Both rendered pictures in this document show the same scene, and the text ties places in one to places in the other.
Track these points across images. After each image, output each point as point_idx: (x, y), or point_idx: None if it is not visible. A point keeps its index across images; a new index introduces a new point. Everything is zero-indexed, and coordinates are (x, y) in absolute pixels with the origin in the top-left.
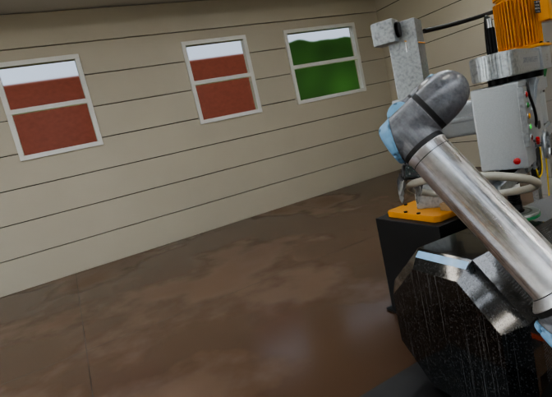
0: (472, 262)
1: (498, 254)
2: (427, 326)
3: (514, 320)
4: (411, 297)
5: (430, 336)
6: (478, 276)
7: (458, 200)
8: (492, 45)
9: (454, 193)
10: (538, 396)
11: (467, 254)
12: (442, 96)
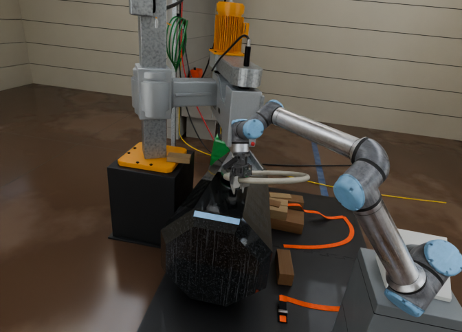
0: (242, 218)
1: (394, 265)
2: (196, 262)
3: (265, 251)
4: (185, 245)
5: (198, 269)
6: (246, 228)
7: (387, 238)
8: (247, 60)
9: (387, 234)
10: (265, 287)
11: (234, 212)
12: (389, 168)
